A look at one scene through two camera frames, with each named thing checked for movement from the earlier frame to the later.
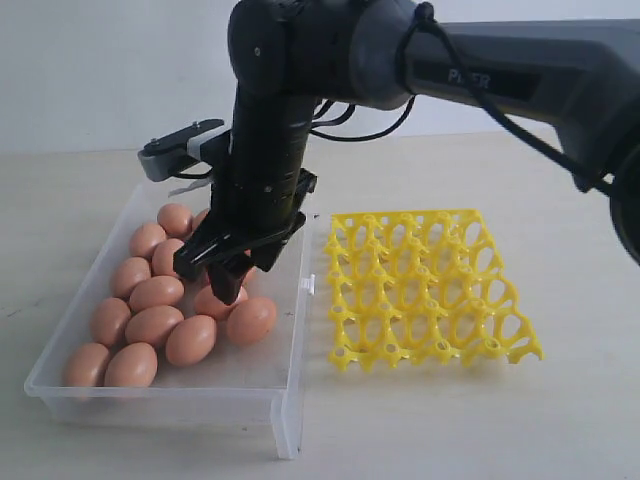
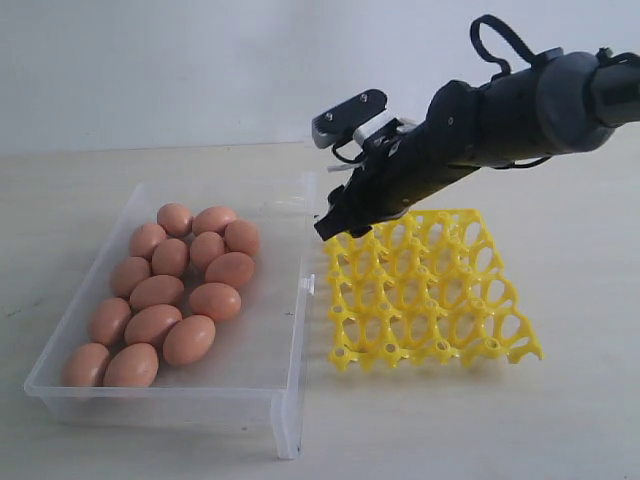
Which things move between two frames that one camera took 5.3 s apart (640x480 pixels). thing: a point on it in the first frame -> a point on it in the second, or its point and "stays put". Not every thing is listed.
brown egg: x=133 y=365 stays put
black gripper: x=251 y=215 -> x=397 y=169
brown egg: x=251 y=321 -> x=218 y=300
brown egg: x=163 y=256 stays put
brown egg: x=84 y=366 stays put
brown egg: x=190 y=340 stays put
